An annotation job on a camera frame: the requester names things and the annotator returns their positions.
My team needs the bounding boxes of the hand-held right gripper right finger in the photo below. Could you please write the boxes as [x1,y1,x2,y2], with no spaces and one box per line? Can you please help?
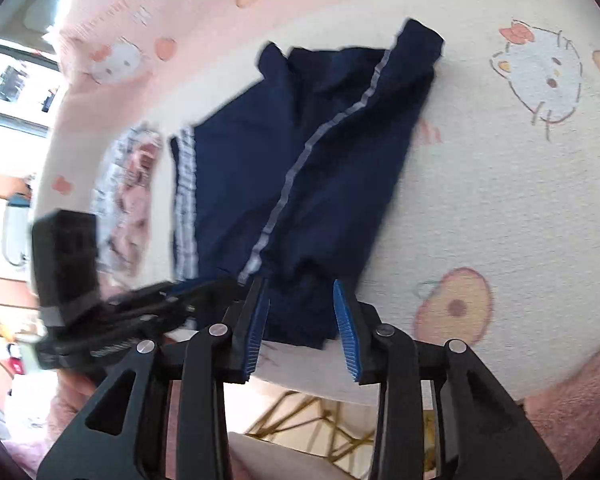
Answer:
[332,277,563,480]

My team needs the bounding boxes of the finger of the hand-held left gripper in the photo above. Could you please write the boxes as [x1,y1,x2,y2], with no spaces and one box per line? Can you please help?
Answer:
[107,276,248,312]
[115,304,231,334]

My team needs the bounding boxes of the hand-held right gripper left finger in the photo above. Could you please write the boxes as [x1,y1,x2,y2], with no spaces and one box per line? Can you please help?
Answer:
[37,275,272,480]

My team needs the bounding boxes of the navy shorts with white stripes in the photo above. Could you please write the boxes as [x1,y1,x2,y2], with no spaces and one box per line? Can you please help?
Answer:
[169,17,446,351]

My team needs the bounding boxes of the person's left forearm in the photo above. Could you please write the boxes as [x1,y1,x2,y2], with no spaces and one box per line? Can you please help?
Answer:
[5,370,112,466]

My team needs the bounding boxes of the white water bottle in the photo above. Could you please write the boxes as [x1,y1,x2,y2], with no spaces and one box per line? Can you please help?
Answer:
[2,192,35,267]

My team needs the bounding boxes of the pink printed pajama garment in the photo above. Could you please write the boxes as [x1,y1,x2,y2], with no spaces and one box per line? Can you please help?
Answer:
[105,141,154,281]

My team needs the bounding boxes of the white printed pajama garment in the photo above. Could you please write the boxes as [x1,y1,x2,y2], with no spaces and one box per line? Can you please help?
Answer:
[91,122,163,242]

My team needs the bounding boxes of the cat print blanket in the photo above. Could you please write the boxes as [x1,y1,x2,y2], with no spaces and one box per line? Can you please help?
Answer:
[30,0,600,406]

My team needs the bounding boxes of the person's pink fluffy robe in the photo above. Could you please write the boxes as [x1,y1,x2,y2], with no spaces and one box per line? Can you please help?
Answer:
[522,332,600,456]

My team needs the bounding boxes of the gold metal table frame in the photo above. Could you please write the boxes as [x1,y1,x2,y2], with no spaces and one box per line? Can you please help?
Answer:
[242,391,438,470]

